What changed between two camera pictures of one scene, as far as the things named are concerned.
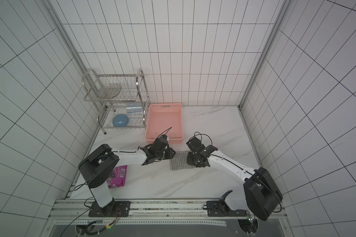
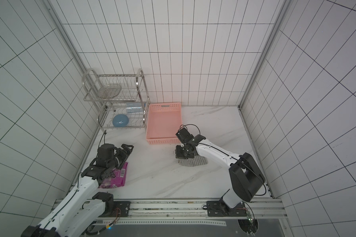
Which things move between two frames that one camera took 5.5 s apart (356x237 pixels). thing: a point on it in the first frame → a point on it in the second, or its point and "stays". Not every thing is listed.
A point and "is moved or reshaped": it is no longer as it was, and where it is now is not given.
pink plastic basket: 164,119 stays
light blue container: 134,107 stays
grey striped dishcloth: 179,161 is moved or reshaped
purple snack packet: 117,177 stays
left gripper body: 166,154 → 121,156
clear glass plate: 109,91 stays
